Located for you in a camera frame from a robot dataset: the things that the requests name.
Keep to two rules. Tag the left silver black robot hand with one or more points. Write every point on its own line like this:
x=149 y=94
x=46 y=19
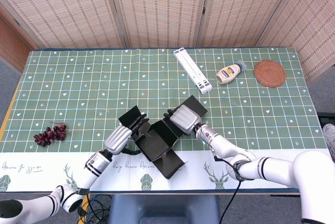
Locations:
x=117 y=140

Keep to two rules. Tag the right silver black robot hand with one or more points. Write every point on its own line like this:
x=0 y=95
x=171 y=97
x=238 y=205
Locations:
x=184 y=119

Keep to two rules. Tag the black folding cardboard box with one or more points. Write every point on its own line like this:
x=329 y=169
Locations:
x=157 y=141

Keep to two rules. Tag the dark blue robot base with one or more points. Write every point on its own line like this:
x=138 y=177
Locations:
x=165 y=208

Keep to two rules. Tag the white folding stand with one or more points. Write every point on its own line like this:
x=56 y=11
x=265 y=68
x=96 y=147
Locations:
x=192 y=71

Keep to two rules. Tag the mayonnaise squeeze bottle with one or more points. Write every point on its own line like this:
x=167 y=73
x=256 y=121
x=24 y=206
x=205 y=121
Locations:
x=227 y=74

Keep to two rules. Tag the green grid deer tablecloth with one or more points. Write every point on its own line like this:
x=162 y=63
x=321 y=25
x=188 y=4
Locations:
x=78 y=90

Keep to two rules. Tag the dark red grape bunch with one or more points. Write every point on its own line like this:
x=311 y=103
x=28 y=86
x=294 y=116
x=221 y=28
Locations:
x=47 y=136

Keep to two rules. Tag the round brown woven coaster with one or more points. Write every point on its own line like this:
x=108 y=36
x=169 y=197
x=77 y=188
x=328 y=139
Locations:
x=269 y=73

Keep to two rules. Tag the bamboo folding screen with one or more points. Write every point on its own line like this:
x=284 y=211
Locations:
x=157 y=6

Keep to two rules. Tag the black flat object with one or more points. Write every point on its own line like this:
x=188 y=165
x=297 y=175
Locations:
x=327 y=118

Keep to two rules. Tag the grey sneaker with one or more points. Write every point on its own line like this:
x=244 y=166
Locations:
x=330 y=135

